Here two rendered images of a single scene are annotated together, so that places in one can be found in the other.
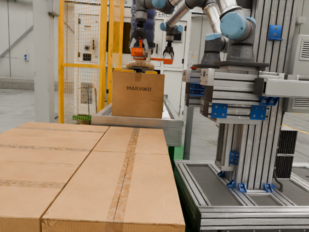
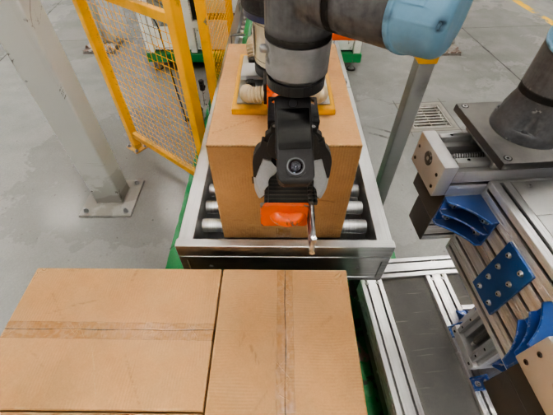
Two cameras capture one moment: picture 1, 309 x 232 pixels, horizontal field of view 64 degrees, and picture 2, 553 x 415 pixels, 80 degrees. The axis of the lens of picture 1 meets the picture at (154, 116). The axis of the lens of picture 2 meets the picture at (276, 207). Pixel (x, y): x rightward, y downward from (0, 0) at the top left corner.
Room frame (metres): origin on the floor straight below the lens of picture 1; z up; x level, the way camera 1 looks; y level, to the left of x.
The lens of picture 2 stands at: (1.27, 0.13, 1.48)
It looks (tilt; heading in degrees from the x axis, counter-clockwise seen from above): 49 degrees down; 2
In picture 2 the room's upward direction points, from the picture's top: straight up
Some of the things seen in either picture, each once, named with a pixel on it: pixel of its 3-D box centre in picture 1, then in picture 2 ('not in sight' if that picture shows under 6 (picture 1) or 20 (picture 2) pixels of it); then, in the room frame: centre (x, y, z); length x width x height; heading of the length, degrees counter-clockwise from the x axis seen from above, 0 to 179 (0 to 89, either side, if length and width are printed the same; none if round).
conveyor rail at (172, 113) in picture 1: (168, 111); (339, 86); (3.05, -0.16, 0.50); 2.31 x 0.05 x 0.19; 2
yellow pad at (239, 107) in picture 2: (129, 69); (252, 76); (2.23, 0.24, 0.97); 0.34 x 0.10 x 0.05; 2
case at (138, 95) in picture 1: (139, 95); (281, 137); (2.23, 0.15, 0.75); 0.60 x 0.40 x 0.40; 2
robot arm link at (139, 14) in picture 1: (140, 16); (294, 56); (1.65, 0.13, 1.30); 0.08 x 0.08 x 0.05
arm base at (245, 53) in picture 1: (240, 53); not in sight; (1.41, -0.45, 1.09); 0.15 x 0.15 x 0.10
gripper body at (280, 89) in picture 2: (140, 30); (293, 112); (1.66, 0.13, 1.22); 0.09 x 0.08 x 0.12; 2
